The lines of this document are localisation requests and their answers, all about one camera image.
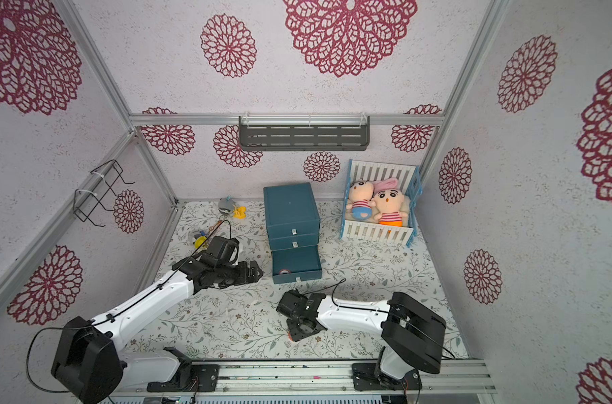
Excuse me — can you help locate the black wire wall rack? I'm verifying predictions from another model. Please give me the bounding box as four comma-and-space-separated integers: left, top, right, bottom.
72, 159, 134, 228

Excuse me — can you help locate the teal three-drawer cabinet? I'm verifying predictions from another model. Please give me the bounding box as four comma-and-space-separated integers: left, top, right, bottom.
264, 183, 322, 284

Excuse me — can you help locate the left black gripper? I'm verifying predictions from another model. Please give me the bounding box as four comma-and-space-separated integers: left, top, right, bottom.
216, 259, 264, 291

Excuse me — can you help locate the yellow duck toy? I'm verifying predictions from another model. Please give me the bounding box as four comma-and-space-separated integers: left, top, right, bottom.
233, 206, 247, 220

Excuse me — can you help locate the pink plush doll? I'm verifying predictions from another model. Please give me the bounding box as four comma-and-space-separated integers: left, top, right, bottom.
346, 180, 374, 222

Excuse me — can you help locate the black-haired plush doll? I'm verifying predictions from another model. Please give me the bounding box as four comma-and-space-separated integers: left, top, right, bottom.
372, 178, 409, 227

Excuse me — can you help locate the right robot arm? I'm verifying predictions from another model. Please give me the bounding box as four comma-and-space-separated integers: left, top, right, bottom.
277, 290, 447, 380

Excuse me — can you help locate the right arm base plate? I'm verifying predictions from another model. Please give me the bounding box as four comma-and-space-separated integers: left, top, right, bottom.
351, 362, 422, 392

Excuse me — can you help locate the aluminium rail frame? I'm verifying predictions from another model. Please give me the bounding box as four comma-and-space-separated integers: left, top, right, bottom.
107, 360, 502, 403

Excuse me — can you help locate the grey wall shelf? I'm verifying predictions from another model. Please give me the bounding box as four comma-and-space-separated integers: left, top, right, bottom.
238, 115, 370, 152

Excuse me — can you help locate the grey shark toy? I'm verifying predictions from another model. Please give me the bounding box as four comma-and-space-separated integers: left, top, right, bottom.
218, 196, 236, 215

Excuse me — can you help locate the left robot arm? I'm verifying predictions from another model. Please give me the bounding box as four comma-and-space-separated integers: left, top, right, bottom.
51, 257, 264, 403

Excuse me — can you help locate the yellow blue toy rattle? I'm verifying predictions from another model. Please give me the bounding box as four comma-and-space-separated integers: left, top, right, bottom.
192, 220, 223, 251

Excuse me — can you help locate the white blue toy crib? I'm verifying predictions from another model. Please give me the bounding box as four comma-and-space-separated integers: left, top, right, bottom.
340, 160, 422, 247

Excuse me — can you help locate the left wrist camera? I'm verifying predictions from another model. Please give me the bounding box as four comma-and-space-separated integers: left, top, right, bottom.
201, 236, 239, 268

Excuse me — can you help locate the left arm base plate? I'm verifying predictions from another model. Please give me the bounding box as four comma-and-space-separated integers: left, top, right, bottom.
146, 365, 220, 393

